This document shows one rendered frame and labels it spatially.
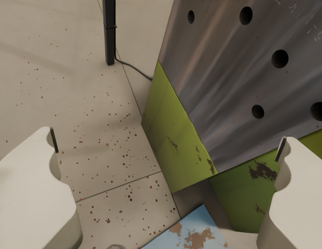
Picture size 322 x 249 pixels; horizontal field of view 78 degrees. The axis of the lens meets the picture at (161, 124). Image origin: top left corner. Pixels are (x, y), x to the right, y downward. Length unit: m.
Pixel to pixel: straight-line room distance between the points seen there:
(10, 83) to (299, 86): 1.18
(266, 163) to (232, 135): 0.29
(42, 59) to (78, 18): 0.38
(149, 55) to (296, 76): 1.08
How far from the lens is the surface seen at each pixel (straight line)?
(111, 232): 0.94
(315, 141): 0.58
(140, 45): 1.37
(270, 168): 0.70
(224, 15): 0.40
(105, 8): 0.99
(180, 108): 0.59
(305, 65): 0.31
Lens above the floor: 0.94
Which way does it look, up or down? 62 degrees down
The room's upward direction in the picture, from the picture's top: 26 degrees clockwise
